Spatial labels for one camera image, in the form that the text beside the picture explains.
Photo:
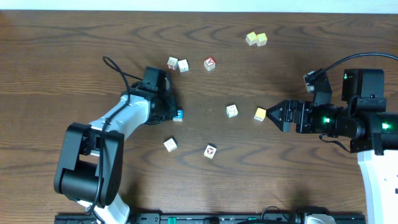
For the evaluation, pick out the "red letter A block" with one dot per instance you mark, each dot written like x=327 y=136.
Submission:
x=209 y=63

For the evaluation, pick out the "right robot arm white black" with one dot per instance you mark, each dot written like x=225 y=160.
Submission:
x=372 y=131

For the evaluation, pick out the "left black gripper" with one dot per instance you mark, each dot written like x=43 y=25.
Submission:
x=170 y=109

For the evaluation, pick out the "pale yellow far block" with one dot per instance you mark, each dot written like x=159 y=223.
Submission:
x=251 y=38

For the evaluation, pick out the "yellow far right block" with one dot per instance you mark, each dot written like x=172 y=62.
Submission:
x=261 y=39

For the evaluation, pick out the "white letter wooden block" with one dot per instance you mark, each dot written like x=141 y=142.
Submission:
x=183 y=65

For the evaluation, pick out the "brown circle wooden block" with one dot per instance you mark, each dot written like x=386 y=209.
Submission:
x=210 y=151

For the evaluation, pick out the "white green wooden block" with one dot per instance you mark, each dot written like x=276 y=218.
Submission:
x=231 y=111

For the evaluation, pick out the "yellow block near centre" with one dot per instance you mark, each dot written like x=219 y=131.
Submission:
x=260 y=114

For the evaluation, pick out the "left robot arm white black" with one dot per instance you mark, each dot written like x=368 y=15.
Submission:
x=91 y=159

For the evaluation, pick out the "blue top wooden block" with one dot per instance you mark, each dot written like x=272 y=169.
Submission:
x=179 y=116

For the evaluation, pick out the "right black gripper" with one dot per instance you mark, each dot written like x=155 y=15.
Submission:
x=305 y=109

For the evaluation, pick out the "white red wooden block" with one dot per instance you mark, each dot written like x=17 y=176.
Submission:
x=172 y=63

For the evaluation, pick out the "white block letter B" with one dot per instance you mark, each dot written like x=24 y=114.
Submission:
x=170 y=144

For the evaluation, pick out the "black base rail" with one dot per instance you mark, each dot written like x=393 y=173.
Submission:
x=269 y=215

